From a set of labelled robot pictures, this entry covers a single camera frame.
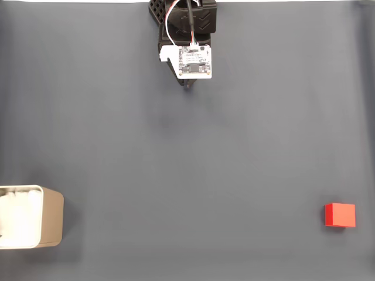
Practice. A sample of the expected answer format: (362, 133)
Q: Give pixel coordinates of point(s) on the beige box with white rim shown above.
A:
(52, 216)

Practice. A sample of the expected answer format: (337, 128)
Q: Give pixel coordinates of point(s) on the grey table mat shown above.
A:
(205, 175)

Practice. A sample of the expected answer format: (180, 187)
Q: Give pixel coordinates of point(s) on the red cube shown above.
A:
(341, 215)

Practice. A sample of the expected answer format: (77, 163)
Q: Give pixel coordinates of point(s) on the white camera board mount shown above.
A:
(194, 60)

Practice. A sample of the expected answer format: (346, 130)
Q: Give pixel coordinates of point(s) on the white padding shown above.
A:
(17, 216)

